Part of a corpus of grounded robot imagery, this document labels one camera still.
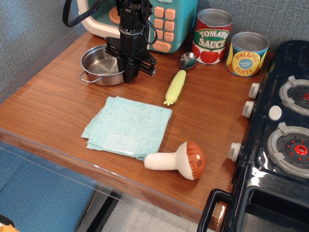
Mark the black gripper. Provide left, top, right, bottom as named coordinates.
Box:
left=105, top=26, right=156, bottom=83

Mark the small stainless steel pot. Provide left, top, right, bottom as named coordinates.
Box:
left=79, top=44, right=124, bottom=86

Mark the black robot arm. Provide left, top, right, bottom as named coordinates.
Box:
left=105, top=0, right=157, bottom=83

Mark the light blue folded cloth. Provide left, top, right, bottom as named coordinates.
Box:
left=81, top=97, right=172, bottom=160

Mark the teal toy microwave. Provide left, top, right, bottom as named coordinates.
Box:
left=82, top=0, right=197, bottom=54

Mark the tomato sauce can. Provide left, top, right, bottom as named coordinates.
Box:
left=192, top=8, right=233, bottom=65

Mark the plush brown white mushroom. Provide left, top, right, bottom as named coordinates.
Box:
left=144, top=141, right=206, bottom=180

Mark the pineapple slices can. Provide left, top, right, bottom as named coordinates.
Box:
left=226, top=31, right=269, bottom=77

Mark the white stove knob middle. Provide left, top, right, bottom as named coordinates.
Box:
left=242, top=101, right=254, bottom=118

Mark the white stove knob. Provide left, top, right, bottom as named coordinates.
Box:
left=228, top=143, right=242, bottom=162
left=248, top=83, right=260, bottom=100
left=242, top=101, right=254, bottom=118

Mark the white stove knob rear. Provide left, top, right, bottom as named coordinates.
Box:
left=248, top=83, right=260, bottom=100

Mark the white stove knob front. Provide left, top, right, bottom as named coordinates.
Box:
left=228, top=143, right=242, bottom=162

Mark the black toy stove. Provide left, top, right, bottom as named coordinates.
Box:
left=197, top=40, right=309, bottom=232

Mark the orange object bottom corner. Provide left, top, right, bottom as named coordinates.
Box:
left=0, top=215, right=19, bottom=232

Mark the spoon with yellow-green handle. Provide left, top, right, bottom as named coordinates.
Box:
left=163, top=52, right=196, bottom=106

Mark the black sleeved cable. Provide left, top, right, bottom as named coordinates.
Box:
left=62, top=0, right=104, bottom=28

